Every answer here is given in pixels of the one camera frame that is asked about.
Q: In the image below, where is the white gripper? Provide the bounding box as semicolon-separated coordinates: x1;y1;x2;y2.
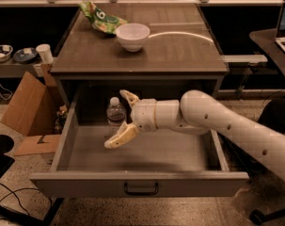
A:
104;89;157;149

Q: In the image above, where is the clear plastic water bottle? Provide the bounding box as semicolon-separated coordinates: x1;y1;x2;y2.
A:
106;97;126;135

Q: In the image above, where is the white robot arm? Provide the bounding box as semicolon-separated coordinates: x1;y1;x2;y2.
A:
104;89;285;182

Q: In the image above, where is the grey open top drawer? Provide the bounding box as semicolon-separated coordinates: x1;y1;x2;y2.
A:
30;84;248;198

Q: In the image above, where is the white ceramic bowl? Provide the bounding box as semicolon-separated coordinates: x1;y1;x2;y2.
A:
116;24;150;52

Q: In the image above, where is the brown wooden cabinet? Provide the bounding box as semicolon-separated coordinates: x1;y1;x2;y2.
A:
51;3;228;103

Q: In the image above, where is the green chip bag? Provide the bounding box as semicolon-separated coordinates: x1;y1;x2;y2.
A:
79;1;127;35

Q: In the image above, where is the brown cardboard box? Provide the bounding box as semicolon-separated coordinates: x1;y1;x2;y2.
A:
1;64;68;156

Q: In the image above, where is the white paper cup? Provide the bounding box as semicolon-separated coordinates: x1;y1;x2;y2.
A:
36;43;54;64

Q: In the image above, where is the blue bowl on shelf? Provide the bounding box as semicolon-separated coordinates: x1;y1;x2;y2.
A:
13;47;38;64

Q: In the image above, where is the grey low shelf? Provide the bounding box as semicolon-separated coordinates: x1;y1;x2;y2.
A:
0;58;44;78

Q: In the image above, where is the grey bowl on shelf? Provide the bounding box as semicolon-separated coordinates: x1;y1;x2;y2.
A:
0;44;13;62

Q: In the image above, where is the black office chair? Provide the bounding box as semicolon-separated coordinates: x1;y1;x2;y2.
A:
214;97;285;226

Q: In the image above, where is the black chair on left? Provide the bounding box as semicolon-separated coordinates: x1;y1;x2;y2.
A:
0;135;63;226

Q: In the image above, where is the black drawer handle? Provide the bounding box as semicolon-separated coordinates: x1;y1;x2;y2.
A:
123;183;159;197

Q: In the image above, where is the black floor cable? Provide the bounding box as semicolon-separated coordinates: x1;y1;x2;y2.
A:
0;180;54;219

